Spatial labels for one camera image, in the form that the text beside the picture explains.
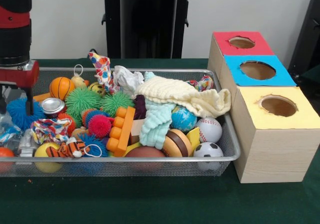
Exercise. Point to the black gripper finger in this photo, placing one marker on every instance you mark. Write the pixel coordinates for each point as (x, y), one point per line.
(29, 101)
(2, 101)

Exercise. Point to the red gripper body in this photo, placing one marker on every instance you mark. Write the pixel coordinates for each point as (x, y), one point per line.
(22, 76)

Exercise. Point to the cream muslin cloth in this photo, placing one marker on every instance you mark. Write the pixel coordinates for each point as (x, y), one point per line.
(185, 94)

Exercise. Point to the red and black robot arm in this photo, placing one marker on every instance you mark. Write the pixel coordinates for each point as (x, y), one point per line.
(13, 34)

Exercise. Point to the silver mesh bin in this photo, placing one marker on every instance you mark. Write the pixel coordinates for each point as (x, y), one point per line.
(125, 169)

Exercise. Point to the wooden box with three holes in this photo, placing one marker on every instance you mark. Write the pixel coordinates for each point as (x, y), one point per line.
(275, 154)

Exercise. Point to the crushed clear plastic bottle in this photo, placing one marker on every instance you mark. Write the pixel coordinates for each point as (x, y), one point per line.
(8, 129)

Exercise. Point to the orange toy basketball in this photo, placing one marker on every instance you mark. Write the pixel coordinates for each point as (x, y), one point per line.
(62, 88)

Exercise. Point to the orange striped tiger plush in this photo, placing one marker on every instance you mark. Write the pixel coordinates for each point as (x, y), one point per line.
(65, 149)

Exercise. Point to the orange plastic building block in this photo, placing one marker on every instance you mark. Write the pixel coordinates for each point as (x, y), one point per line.
(122, 131)

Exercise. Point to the brown toy football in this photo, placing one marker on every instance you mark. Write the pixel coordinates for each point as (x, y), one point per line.
(146, 153)

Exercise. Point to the mint green muslin cloth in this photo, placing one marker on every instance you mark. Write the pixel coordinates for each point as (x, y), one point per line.
(155, 126)

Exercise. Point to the toy burger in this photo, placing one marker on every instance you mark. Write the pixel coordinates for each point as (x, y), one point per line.
(177, 143)

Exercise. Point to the blue globe ball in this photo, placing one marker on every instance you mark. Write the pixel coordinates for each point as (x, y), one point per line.
(183, 120)

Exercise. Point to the white baseball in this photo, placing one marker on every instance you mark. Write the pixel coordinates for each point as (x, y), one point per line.
(210, 130)

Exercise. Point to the black and white soccer ball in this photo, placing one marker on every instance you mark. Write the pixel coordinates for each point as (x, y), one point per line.
(208, 149)

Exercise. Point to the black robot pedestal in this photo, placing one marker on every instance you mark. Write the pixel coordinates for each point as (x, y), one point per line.
(112, 29)

